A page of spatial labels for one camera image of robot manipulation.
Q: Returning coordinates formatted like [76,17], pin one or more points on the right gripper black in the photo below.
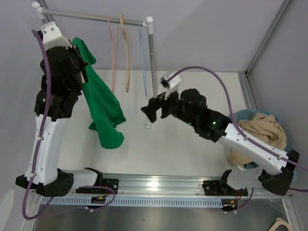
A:
[160,102]

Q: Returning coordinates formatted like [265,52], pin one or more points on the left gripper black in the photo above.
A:
[73,51]

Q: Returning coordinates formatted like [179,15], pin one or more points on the green t shirt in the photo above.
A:
[104,107]

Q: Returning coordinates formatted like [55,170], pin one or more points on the pink wire hanger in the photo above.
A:
[114,51]

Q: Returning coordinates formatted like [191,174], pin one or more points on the blue wire hanger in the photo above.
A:
[142,54]

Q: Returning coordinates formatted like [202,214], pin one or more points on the beige wooden hanger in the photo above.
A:
[127,52]

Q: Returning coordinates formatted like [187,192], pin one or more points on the grey blue t shirt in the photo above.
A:
[237,158]

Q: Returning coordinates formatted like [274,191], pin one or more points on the beige t shirt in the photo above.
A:
[265,128]

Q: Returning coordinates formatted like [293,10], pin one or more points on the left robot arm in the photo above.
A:
[53,109]

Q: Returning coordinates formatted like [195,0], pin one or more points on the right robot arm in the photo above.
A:
[275,169]

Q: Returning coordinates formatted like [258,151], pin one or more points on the wooden hanger on floor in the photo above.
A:
[280,222]

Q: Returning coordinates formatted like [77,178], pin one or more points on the metal clothes rack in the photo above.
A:
[148,24]

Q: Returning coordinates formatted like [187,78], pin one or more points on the white laundry basket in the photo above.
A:
[246,166]

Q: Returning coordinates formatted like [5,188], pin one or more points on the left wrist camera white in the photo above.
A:
[52,36]

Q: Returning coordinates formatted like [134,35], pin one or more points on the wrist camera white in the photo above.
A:
[52,36]
[168,83]

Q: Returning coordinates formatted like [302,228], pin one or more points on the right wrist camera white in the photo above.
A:
[168,83]

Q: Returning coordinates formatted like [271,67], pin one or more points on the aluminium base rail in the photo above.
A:
[155,186]

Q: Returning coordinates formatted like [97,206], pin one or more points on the slotted cable duct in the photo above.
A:
[138,201]

